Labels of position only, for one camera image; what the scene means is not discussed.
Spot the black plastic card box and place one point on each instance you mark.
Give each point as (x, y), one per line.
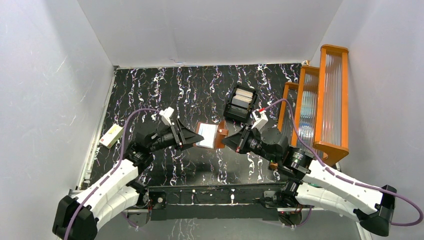
(236, 113)

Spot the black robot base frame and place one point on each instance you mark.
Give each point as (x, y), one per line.
(215, 200)

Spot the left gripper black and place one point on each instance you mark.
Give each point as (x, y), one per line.
(179, 133)

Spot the small white green box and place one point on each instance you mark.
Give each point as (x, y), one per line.
(111, 136)

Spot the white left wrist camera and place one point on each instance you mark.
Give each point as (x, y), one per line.
(166, 115)

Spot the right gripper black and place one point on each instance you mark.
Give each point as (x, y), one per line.
(237, 141)

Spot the brown leather card holder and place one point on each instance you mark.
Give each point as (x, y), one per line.
(213, 135)

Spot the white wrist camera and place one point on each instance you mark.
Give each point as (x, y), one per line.
(166, 115)
(259, 118)

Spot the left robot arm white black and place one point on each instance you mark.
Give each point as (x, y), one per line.
(82, 216)

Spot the stack of cards in box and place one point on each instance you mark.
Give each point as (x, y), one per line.
(242, 98)

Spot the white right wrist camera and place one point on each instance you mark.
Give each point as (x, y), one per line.
(259, 118)

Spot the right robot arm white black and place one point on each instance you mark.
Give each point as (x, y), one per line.
(309, 183)

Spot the orange wooden tiered rack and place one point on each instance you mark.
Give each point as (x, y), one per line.
(321, 106)

